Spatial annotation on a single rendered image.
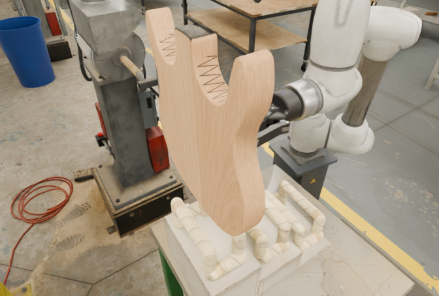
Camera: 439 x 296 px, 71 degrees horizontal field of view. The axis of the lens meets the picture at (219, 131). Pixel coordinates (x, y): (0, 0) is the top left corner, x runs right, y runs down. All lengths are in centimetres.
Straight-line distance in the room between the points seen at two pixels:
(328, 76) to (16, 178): 271
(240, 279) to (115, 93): 126
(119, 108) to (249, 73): 151
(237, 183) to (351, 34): 39
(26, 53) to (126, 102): 251
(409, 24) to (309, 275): 89
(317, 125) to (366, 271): 75
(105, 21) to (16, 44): 305
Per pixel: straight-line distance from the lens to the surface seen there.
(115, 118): 186
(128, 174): 213
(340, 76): 74
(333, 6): 69
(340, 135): 160
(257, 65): 37
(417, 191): 291
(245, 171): 49
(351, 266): 111
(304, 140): 165
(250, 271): 84
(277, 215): 90
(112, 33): 119
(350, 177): 279
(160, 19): 62
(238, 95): 39
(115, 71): 156
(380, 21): 126
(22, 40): 414
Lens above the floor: 184
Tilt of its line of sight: 37 degrees down
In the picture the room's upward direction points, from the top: straight up
